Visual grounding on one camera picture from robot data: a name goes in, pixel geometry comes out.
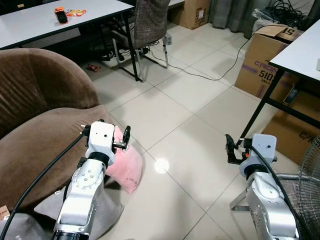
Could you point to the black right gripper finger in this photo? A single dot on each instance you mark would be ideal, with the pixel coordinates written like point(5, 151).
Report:
point(230, 141)

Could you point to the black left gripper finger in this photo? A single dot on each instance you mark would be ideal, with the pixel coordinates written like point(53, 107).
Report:
point(101, 121)
point(127, 135)

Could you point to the pink pillow with cartoon print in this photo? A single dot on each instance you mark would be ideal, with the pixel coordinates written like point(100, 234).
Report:
point(127, 170)

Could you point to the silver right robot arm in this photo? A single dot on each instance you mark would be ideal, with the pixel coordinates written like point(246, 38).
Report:
point(267, 205)

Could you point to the brown velvet round sofa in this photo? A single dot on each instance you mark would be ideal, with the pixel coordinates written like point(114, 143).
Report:
point(40, 100)

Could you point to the plain grey pillow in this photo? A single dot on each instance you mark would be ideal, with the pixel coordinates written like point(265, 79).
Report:
point(106, 212)

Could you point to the red snack packet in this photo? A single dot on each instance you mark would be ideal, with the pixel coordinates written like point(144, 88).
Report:
point(94, 66)

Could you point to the black-lettered cardboard box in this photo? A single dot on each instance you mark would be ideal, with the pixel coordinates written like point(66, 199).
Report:
point(295, 132)

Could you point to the purple-printed large cardboard box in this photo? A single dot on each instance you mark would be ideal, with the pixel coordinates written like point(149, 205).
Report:
point(260, 70)

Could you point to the white power adapter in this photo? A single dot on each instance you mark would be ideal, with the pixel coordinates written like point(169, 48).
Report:
point(167, 39)

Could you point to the brown fabric metal chair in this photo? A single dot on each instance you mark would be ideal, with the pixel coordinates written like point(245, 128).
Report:
point(147, 22)

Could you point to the orange yellow snack packet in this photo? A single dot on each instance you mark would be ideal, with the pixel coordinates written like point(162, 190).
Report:
point(76, 12)

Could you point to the white table slanted black legs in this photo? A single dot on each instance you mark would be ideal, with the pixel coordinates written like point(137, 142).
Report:
point(305, 55)

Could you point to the orange and black device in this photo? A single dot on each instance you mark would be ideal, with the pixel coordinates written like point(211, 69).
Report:
point(61, 16)

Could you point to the long white table black legs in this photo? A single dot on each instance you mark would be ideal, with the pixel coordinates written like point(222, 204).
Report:
point(30, 22)

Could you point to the grey curtain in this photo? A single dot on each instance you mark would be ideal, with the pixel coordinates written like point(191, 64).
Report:
point(235, 12)

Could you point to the small white-labelled cardboard box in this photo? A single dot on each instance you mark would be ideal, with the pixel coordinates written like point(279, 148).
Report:
point(192, 15)

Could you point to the brown paper tag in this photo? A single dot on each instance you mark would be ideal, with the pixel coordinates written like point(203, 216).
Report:
point(3, 211)

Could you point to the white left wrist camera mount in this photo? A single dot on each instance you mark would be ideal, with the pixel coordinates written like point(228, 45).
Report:
point(101, 137)

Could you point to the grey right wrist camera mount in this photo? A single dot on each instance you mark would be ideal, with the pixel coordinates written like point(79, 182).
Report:
point(262, 145)

